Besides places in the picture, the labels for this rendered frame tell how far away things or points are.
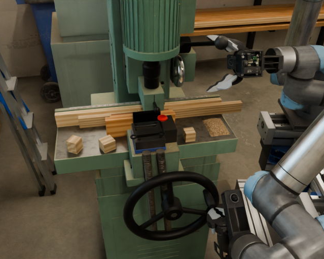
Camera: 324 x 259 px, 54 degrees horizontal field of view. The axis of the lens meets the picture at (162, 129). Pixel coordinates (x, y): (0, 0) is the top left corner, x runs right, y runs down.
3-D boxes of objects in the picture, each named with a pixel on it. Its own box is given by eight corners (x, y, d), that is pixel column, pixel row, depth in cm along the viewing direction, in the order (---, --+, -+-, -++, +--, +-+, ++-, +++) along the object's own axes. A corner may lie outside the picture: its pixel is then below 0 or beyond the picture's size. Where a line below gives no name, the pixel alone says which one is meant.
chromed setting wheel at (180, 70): (177, 93, 119) (178, 63, 111) (169, 78, 129) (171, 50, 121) (184, 93, 119) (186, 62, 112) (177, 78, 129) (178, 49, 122)
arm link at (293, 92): (316, 115, 96) (328, 82, 89) (277, 108, 99) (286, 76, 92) (315, 103, 102) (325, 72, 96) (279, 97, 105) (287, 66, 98)
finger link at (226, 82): (212, 93, 85) (238, 71, 85) (204, 90, 91) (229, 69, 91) (218, 102, 87) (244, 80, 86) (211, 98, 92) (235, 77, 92)
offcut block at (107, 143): (110, 143, 103) (109, 134, 101) (116, 148, 101) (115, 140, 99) (99, 147, 101) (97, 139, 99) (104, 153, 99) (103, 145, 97)
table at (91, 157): (54, 197, 92) (50, 182, 88) (59, 135, 116) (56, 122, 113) (247, 170, 103) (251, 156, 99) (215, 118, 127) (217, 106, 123)
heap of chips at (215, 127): (211, 136, 107) (211, 132, 106) (201, 120, 115) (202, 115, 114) (230, 134, 108) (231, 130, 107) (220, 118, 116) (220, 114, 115)
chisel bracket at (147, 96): (144, 116, 107) (143, 94, 102) (138, 96, 118) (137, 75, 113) (165, 114, 109) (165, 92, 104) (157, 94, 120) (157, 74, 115)
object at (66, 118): (57, 127, 110) (54, 115, 107) (57, 124, 111) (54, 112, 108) (220, 111, 120) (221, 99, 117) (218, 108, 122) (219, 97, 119)
